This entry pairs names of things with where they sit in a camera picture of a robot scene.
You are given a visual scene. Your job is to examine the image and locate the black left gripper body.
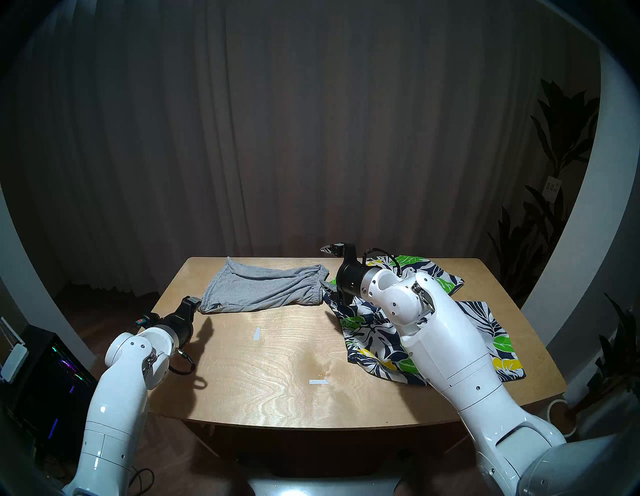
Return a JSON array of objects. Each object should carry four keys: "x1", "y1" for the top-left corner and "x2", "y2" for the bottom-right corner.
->
[{"x1": 160, "y1": 304, "x2": 199, "y2": 347}]

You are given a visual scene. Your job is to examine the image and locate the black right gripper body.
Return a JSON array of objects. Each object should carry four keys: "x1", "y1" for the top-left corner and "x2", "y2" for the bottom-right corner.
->
[{"x1": 335, "y1": 243, "x2": 370, "y2": 306}]

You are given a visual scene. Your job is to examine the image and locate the grey shorts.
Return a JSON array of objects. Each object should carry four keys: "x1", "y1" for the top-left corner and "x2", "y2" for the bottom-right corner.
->
[{"x1": 199, "y1": 257, "x2": 330, "y2": 314}]

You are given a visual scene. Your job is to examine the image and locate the floral print shorts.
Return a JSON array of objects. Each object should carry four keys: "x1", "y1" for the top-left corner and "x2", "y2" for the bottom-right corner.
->
[{"x1": 322, "y1": 255, "x2": 526, "y2": 387}]

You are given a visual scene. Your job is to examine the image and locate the black computer tower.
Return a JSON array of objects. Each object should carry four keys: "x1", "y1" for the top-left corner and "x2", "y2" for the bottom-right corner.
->
[{"x1": 12, "y1": 325, "x2": 101, "y2": 461}]

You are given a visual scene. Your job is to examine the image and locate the small white box device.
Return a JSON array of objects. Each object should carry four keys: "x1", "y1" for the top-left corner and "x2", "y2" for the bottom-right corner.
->
[{"x1": 0, "y1": 344, "x2": 29, "y2": 383}]

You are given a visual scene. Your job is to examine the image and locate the white robot torso base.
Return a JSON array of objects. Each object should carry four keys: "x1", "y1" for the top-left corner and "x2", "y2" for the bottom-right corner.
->
[{"x1": 247, "y1": 477, "x2": 406, "y2": 496}]

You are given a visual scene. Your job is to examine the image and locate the white cylindrical plant pot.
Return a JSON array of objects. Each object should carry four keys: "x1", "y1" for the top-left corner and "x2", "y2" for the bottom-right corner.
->
[{"x1": 546, "y1": 398, "x2": 578, "y2": 437}]

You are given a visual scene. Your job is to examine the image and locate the tall dark leafy plant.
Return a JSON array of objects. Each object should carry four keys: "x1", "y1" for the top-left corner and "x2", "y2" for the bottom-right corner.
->
[{"x1": 489, "y1": 79, "x2": 601, "y2": 306}]

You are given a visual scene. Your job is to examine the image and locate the dark plant in pot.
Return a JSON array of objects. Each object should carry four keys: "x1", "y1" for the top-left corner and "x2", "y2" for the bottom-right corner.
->
[{"x1": 575, "y1": 294, "x2": 640, "y2": 416}]

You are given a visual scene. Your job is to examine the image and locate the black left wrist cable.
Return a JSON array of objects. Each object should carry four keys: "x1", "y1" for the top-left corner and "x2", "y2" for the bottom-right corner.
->
[{"x1": 135, "y1": 312, "x2": 197, "y2": 376}]

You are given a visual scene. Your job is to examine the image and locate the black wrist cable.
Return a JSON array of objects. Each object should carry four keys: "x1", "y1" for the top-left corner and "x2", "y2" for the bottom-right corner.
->
[
  {"x1": 361, "y1": 247, "x2": 402, "y2": 276},
  {"x1": 135, "y1": 312, "x2": 197, "y2": 376}
]

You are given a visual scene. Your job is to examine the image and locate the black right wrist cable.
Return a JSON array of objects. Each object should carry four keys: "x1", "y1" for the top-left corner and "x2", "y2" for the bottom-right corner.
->
[{"x1": 361, "y1": 247, "x2": 402, "y2": 276}]

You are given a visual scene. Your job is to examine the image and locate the black floor cable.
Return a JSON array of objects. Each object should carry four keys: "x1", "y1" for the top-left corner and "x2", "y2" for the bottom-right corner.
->
[{"x1": 130, "y1": 467, "x2": 156, "y2": 496}]

